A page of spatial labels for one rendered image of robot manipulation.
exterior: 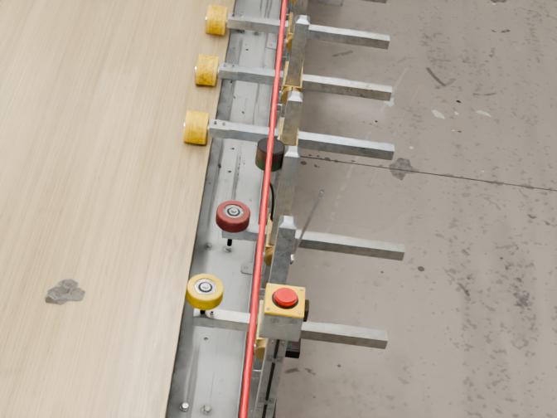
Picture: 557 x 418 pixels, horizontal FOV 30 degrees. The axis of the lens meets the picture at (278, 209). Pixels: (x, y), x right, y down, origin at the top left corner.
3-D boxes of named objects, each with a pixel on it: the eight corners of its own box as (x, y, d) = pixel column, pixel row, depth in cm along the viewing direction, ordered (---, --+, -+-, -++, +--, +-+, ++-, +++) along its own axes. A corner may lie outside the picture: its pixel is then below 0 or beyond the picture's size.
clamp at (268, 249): (287, 230, 253) (289, 215, 249) (283, 269, 243) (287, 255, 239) (263, 227, 253) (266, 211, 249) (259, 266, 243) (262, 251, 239)
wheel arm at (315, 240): (401, 254, 251) (404, 241, 249) (401, 264, 249) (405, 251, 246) (222, 230, 250) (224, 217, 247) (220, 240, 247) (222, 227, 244)
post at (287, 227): (268, 367, 238) (297, 214, 205) (268, 379, 235) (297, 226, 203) (254, 365, 237) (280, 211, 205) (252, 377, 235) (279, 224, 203)
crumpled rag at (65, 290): (79, 276, 222) (79, 269, 221) (89, 298, 218) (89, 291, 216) (38, 286, 219) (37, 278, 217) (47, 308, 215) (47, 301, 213)
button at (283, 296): (296, 294, 183) (297, 288, 182) (295, 311, 180) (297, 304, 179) (273, 291, 183) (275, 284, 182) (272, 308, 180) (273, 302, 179)
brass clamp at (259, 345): (281, 317, 237) (284, 302, 233) (278, 363, 227) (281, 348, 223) (254, 313, 236) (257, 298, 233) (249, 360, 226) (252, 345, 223)
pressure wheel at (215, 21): (228, 2, 293) (225, 27, 291) (227, 15, 301) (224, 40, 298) (207, -1, 293) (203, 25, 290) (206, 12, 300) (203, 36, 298)
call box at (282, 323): (299, 316, 189) (305, 286, 184) (297, 345, 184) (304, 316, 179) (261, 311, 189) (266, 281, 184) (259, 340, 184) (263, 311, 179)
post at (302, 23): (285, 160, 293) (310, 14, 261) (284, 167, 291) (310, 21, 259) (273, 158, 293) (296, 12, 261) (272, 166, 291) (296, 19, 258)
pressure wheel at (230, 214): (247, 235, 253) (252, 200, 246) (244, 258, 247) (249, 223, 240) (214, 230, 253) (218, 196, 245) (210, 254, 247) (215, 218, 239)
